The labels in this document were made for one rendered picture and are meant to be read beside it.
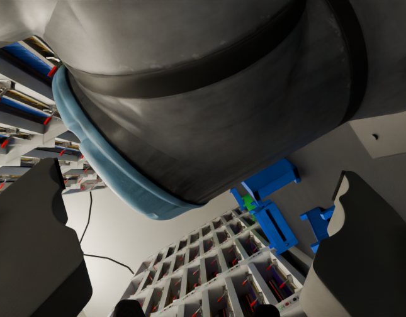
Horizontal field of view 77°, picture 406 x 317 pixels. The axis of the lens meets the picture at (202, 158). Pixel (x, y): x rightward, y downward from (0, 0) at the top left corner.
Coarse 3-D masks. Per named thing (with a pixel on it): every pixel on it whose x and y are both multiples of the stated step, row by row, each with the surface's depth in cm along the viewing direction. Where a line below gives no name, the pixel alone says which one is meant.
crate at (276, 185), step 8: (280, 160) 106; (272, 168) 105; (280, 168) 103; (288, 168) 101; (296, 168) 100; (256, 176) 105; (264, 176) 103; (272, 176) 101; (280, 176) 99; (288, 176) 100; (296, 176) 101; (248, 184) 103; (256, 184) 101; (264, 184) 99; (272, 184) 99; (280, 184) 101; (256, 192) 99; (264, 192) 100; (272, 192) 101; (256, 200) 101
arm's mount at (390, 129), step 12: (360, 120) 33; (372, 120) 31; (384, 120) 29; (396, 120) 28; (360, 132) 34; (372, 132) 32; (384, 132) 30; (396, 132) 28; (372, 144) 33; (384, 144) 31; (396, 144) 29; (372, 156) 34; (384, 156) 32
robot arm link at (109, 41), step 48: (0, 0) 9; (48, 0) 9; (96, 0) 8; (144, 0) 8; (192, 0) 9; (240, 0) 9; (288, 0) 11; (96, 48) 10; (144, 48) 10; (192, 48) 10
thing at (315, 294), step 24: (336, 192) 12; (360, 192) 10; (336, 216) 9; (360, 216) 9; (384, 216) 9; (336, 240) 8; (360, 240) 8; (384, 240) 8; (312, 264) 7; (336, 264) 7; (360, 264) 7; (384, 264) 7; (312, 288) 7; (336, 288) 6; (360, 288) 6; (384, 288) 6; (312, 312) 7; (336, 312) 6; (360, 312) 6; (384, 312) 6
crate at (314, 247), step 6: (312, 210) 100; (318, 210) 97; (300, 216) 101; (306, 216) 100; (312, 216) 94; (318, 216) 91; (312, 222) 90; (318, 222) 87; (324, 222) 84; (312, 228) 85; (318, 228) 83; (324, 228) 80; (318, 234) 79; (324, 234) 77; (318, 240) 75; (312, 246) 74; (318, 246) 73
